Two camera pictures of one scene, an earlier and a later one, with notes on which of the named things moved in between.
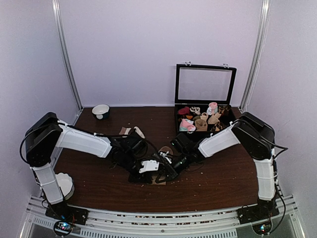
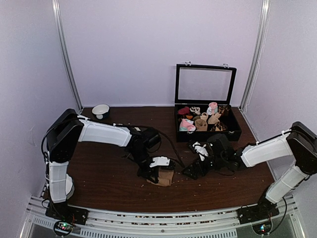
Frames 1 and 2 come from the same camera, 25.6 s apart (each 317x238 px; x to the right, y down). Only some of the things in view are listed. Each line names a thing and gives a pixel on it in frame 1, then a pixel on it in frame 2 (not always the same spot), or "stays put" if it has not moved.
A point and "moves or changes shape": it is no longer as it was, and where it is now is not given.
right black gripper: x=171 y=173 -> x=198 y=164
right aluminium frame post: x=257 y=52 stays put
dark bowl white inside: x=101 y=111 stays put
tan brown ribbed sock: x=163 y=148 moves or changes shape
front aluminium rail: x=162 y=223 stays put
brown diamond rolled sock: x=218 y=126 stays put
